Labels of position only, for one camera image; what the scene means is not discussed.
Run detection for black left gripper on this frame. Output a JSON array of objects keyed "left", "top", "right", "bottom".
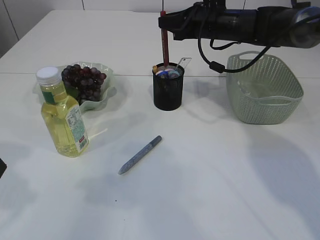
[{"left": 0, "top": 159, "right": 7, "bottom": 178}]

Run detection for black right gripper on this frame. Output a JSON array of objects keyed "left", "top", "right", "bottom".
[{"left": 158, "top": 3, "right": 258, "bottom": 42}]

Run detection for red glitter pen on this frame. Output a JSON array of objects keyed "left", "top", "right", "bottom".
[{"left": 160, "top": 9, "right": 171, "bottom": 69}]

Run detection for transparent plastic ruler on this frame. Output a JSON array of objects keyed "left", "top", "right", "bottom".
[{"left": 174, "top": 57, "right": 192, "bottom": 71}]

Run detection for gold glitter pen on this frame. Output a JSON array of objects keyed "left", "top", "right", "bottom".
[{"left": 152, "top": 65, "right": 158, "bottom": 74}]

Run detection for pink scissors with purple sheath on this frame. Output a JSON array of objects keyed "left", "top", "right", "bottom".
[{"left": 162, "top": 68, "right": 181, "bottom": 79}]

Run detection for blue scissors with sheath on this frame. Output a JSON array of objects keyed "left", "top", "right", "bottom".
[{"left": 155, "top": 70, "right": 169, "bottom": 79}]

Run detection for yellow tea bottle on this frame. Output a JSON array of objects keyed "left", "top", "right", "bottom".
[{"left": 36, "top": 66, "right": 89, "bottom": 158}]

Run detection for clear plastic sheet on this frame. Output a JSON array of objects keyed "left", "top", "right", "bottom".
[{"left": 237, "top": 80, "right": 254, "bottom": 96}]

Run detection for purple grape bunch with leaves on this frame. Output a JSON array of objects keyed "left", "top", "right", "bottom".
[{"left": 61, "top": 64, "right": 107, "bottom": 105}]

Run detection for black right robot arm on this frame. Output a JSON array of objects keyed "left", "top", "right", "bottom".
[{"left": 158, "top": 0, "right": 320, "bottom": 49}]

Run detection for black mesh pen holder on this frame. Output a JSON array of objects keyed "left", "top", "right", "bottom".
[{"left": 152, "top": 63, "right": 185, "bottom": 111}]

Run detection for green wavy glass plate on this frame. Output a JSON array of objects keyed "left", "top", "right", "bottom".
[{"left": 35, "top": 62, "right": 116, "bottom": 116}]

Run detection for green woven plastic basket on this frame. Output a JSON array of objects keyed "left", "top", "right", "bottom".
[{"left": 226, "top": 54, "right": 304, "bottom": 125}]

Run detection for silver glitter pen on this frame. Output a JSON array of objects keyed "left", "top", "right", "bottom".
[{"left": 118, "top": 135, "right": 162, "bottom": 175}]

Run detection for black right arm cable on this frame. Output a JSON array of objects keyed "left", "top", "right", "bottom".
[{"left": 197, "top": 0, "right": 313, "bottom": 74}]

